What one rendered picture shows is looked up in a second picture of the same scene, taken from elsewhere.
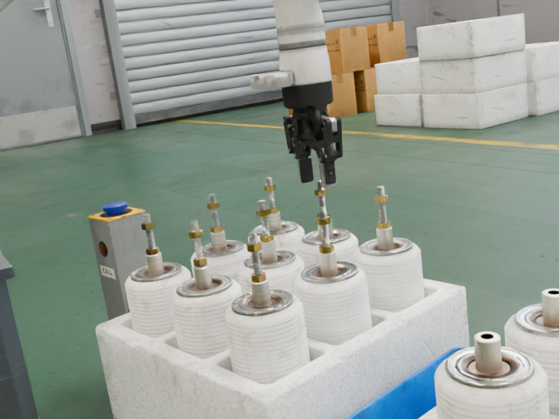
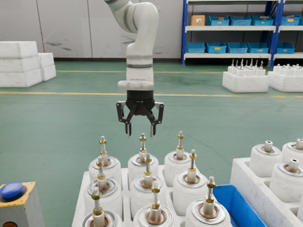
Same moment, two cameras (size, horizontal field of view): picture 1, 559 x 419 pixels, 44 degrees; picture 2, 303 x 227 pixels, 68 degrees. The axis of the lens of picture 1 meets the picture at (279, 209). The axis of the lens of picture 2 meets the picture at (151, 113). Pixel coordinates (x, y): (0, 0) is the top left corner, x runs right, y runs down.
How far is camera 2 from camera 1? 0.81 m
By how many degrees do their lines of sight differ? 55
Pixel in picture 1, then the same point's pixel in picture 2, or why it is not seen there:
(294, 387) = not seen: outside the picture
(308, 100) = (150, 94)
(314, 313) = not seen: hidden behind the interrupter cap
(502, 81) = (32, 67)
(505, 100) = (34, 75)
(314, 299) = (201, 195)
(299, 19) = (150, 52)
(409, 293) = not seen: hidden behind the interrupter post
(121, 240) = (30, 213)
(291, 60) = (145, 73)
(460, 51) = (14, 54)
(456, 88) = (13, 70)
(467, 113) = (20, 81)
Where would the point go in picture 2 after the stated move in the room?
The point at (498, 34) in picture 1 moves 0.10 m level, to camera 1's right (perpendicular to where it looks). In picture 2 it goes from (28, 48) to (36, 48)
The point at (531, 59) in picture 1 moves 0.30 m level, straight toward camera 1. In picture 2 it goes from (40, 59) to (45, 61)
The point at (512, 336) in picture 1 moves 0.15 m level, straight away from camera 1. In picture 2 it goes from (295, 180) to (244, 158)
